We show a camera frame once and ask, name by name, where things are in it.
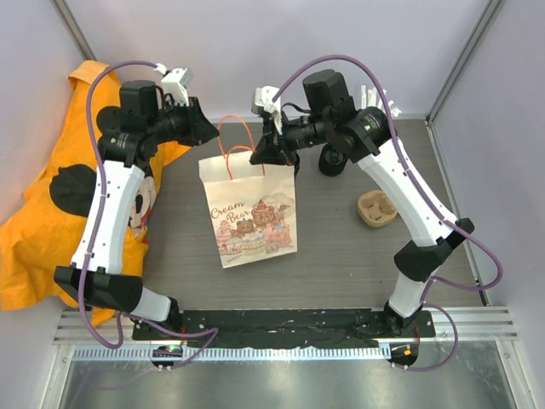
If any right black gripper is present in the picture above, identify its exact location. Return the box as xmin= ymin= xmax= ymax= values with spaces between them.
xmin=250 ymin=110 xmax=331 ymax=168

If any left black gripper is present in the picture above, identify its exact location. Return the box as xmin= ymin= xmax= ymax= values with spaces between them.
xmin=147 ymin=96 xmax=219 ymax=147

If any white paper takeout bag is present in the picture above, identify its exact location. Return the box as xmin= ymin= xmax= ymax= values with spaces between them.
xmin=198 ymin=114 xmax=297 ymax=268

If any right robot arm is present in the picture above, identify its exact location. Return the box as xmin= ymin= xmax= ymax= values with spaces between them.
xmin=250 ymin=69 xmax=474 ymax=337

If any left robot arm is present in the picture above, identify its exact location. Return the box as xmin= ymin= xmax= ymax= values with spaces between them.
xmin=54 ymin=76 xmax=219 ymax=340

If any open black coffee cup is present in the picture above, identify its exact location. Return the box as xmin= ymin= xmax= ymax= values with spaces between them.
xmin=293 ymin=153 xmax=301 ymax=177

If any lidded black coffee cup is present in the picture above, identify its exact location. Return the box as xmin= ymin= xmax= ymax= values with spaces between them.
xmin=318 ymin=143 xmax=348 ymax=177

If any bottom pulp cup carrier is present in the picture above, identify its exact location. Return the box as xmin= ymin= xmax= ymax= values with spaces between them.
xmin=357 ymin=190 xmax=398 ymax=228

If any orange mickey mouse bag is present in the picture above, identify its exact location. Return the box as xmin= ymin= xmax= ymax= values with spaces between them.
xmin=1 ymin=60 xmax=190 ymax=311

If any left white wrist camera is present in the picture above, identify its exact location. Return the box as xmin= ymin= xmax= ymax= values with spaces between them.
xmin=154 ymin=63 xmax=193 ymax=107

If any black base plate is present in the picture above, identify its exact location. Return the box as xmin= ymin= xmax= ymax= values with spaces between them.
xmin=131 ymin=307 xmax=437 ymax=350

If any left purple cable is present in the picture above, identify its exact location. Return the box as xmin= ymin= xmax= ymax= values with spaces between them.
xmin=76 ymin=59 xmax=167 ymax=349

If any purple cable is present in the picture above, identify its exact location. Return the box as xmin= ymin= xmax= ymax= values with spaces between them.
xmin=272 ymin=54 xmax=504 ymax=372
xmin=76 ymin=59 xmax=167 ymax=349

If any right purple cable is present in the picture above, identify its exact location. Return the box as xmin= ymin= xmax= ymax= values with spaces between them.
xmin=272 ymin=54 xmax=504 ymax=372

